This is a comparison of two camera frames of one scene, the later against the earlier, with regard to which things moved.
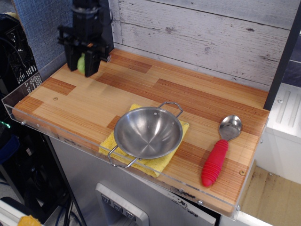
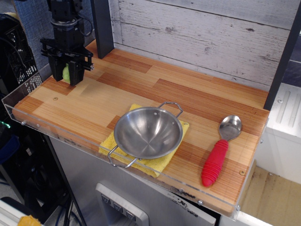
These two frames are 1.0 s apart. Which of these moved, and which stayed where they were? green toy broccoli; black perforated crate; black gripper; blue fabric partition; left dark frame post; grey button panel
Moved: black gripper; green toy broccoli
Stayed: grey button panel; blue fabric partition; left dark frame post; black perforated crate
